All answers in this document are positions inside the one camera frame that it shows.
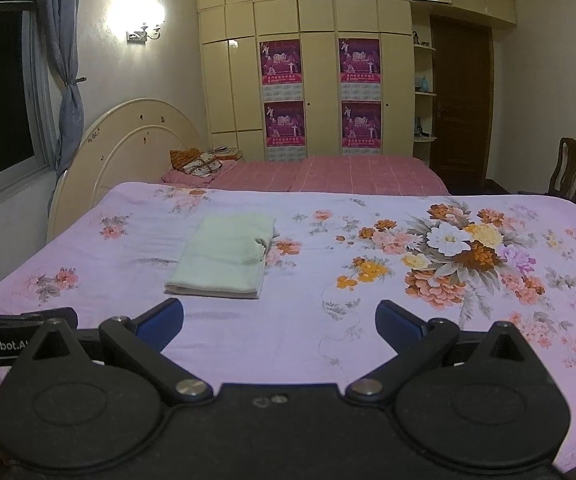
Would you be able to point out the small stack by pillow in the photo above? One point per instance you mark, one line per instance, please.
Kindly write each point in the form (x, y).
(228, 153)

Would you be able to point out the cream corner shelf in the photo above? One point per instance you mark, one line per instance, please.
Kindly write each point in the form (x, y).
(423, 110)

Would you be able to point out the small blue ornament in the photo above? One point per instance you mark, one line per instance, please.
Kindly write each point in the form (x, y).
(421, 83)

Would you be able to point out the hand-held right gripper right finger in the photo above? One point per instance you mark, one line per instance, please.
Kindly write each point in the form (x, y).
(396, 321)

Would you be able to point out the dark wooden chair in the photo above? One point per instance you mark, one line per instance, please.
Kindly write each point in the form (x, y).
(567, 170)

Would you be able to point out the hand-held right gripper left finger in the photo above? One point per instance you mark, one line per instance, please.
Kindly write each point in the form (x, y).
(160, 319)

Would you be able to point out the small shelf ornament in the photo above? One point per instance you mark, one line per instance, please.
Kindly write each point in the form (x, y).
(418, 126)

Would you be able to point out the dark wooden door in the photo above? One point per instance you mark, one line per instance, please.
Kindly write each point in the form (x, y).
(462, 105)

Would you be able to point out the magenta wall poster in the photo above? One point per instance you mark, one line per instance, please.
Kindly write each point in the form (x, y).
(285, 122)
(281, 62)
(359, 60)
(361, 122)

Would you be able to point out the lilac floral bedsheet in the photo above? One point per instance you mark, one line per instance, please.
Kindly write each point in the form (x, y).
(318, 285)

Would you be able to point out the light green knit sweater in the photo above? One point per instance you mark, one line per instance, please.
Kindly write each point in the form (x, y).
(218, 260)

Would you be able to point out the pink checked bed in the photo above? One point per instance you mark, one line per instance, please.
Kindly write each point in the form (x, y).
(343, 172)

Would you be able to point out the orange and cream folded cloth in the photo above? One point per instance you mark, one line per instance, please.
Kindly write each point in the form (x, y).
(195, 162)

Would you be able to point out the wall lamp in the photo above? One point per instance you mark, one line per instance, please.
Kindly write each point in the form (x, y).
(143, 34)

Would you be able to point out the cream wardrobe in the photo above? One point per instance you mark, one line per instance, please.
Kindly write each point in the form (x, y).
(228, 85)

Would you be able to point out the cream round headboard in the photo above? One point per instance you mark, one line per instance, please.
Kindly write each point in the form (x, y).
(118, 140)

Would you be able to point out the blue-grey curtain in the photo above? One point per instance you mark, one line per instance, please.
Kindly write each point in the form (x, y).
(63, 60)

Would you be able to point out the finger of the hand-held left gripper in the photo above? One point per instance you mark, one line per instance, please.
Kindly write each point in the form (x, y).
(63, 317)

